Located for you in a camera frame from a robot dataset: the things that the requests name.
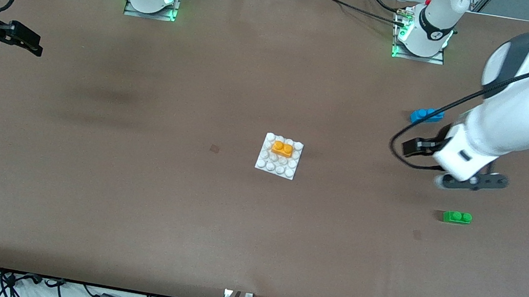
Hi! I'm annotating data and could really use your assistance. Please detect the yellow toy block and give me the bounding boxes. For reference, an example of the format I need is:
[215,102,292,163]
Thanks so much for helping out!
[270,140,295,159]

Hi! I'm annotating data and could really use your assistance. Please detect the white studded base plate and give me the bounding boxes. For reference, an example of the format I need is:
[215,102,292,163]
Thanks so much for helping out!
[254,131,306,182]

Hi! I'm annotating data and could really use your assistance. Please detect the blue toy block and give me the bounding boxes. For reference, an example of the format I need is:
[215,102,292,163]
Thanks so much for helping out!
[409,106,445,128]

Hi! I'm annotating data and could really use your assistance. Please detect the green toy block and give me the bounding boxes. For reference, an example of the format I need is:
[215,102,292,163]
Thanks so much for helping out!
[442,209,473,227]

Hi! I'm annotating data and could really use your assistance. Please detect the long black table cable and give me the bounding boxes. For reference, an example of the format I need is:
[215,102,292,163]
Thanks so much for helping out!
[284,0,412,27]

